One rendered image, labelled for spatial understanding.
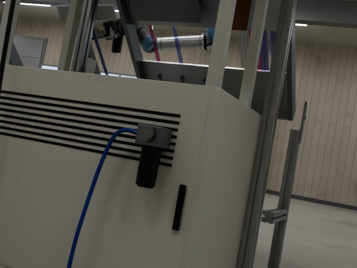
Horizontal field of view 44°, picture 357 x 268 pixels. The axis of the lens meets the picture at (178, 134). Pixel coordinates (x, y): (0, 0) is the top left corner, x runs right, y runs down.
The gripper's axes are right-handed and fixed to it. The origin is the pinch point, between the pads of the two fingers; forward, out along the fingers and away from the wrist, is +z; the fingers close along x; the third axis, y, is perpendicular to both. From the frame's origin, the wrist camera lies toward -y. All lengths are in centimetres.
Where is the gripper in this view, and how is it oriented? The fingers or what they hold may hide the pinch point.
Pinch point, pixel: (99, 39)
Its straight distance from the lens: 228.0
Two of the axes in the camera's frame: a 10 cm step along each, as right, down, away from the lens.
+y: -0.7, -9.3, -3.7
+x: 8.6, 1.2, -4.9
